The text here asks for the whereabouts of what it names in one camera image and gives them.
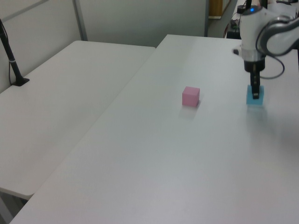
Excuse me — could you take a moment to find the yellow wooden cabinet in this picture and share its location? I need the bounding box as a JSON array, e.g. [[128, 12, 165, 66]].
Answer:
[[208, 0, 232, 19]]

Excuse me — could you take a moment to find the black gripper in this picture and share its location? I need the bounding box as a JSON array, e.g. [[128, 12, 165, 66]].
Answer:
[[243, 58, 266, 99]]

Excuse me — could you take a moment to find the blue cube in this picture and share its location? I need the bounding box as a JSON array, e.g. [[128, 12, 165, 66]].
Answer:
[[246, 84, 265, 106]]

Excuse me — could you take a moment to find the thin black stand cable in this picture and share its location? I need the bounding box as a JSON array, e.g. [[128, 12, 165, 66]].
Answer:
[[0, 22, 14, 86]]

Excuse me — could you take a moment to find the dark metal partition post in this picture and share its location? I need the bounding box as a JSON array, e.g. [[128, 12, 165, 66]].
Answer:
[[204, 0, 211, 37]]

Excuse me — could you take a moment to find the grey metal partition post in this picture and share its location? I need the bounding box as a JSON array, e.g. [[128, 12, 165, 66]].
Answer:
[[72, 0, 88, 42]]

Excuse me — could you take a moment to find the dark robot cable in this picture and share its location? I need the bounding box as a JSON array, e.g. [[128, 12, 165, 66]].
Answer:
[[256, 15, 299, 79]]

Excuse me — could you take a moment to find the black box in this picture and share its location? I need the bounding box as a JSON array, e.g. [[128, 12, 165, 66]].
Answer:
[[227, 30, 242, 40]]

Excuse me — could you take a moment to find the black camera stand pole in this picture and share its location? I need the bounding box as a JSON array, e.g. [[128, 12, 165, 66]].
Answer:
[[0, 18, 30, 87]]

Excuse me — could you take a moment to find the small electronics with wires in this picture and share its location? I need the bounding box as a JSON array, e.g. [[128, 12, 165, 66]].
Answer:
[[229, 19, 241, 31]]

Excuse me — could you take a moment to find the pink cube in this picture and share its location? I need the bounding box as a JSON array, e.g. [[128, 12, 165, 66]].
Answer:
[[181, 86, 201, 107]]

